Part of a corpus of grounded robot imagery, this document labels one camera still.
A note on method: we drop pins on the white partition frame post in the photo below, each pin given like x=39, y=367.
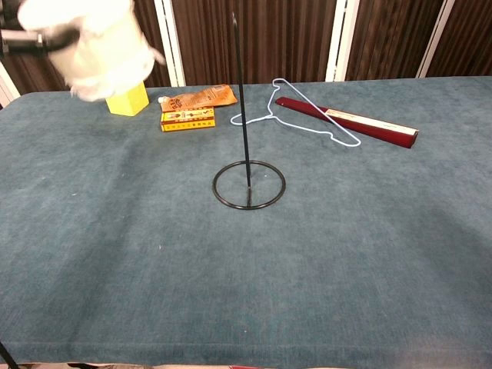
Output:
x=436, y=38
x=171, y=42
x=7, y=82
x=342, y=38

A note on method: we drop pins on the blue-green tablecloth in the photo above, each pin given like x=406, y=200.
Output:
x=269, y=269

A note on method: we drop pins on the brown sauce pouch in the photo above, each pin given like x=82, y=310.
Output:
x=200, y=99

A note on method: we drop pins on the yellow hexagonal block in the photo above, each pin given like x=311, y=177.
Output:
x=127, y=102

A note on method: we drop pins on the dark red chopsticks package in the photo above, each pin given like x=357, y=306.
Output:
x=369, y=128

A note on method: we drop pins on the yellow printed carton box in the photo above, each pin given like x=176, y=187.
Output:
x=188, y=120

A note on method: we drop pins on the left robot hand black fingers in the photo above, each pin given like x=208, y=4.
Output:
x=23, y=41

